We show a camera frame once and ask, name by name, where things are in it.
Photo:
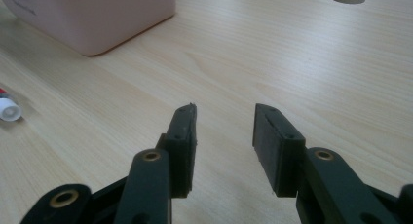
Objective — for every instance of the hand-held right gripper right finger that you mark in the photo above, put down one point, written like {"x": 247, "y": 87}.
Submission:
{"x": 276, "y": 152}

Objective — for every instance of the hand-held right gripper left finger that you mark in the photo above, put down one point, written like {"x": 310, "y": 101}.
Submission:
{"x": 181, "y": 152}

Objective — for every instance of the pink plastic storage box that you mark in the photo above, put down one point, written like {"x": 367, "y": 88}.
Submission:
{"x": 97, "y": 19}

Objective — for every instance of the red and white ointment tube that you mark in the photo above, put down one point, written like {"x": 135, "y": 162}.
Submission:
{"x": 9, "y": 111}

